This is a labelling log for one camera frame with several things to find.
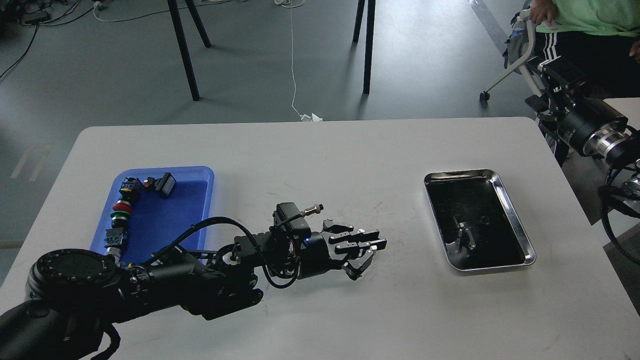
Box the person in green shirt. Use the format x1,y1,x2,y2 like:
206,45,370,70
535,0,640,98

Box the red green ringed button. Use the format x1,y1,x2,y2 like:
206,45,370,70
109,198,133,228

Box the white office chair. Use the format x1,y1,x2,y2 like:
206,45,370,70
478,6,543,103

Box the person's hand on chair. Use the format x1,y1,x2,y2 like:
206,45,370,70
529,0,558,27

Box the black square push button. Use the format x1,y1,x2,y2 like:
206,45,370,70
142,172,176,199

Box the person's second hand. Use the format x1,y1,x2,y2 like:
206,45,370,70
628,39,640,62

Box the black table legs right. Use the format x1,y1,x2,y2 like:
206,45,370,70
352,0,377,95

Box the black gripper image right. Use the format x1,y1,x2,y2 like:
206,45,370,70
525,55,629,157

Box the black robot arm image left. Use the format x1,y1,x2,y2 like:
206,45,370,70
1,202,387,360

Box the white side table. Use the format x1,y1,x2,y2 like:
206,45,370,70
604,97,640,130

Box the blue plastic tray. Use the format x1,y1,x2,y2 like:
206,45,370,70
88,166,215,264

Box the silver metal tray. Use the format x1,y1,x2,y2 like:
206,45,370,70
423,169,537,274

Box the black green contact block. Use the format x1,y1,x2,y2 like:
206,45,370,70
103,226,129,250

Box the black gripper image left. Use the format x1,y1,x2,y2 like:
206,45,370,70
295,219,387,281

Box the white floor cable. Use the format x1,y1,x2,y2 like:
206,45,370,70
272,0,323,122

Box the black table legs left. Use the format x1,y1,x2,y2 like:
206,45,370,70
167,0,211,101

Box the black cable hose right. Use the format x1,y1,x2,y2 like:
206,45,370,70
598,167,640,266

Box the black table legs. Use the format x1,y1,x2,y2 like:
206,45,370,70
352,0,377,95
167,0,211,101

